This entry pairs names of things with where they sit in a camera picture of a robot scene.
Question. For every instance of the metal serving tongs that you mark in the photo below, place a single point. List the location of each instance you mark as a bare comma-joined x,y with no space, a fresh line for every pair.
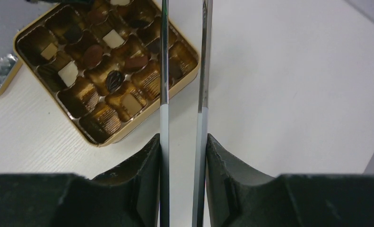
184,119

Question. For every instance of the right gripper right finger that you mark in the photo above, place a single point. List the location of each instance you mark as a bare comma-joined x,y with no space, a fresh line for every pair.
242,196

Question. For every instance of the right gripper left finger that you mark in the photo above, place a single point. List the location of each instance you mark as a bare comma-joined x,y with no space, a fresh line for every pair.
126,195

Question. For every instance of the gold chocolate box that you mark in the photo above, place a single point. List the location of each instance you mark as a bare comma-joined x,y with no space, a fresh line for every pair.
100,63

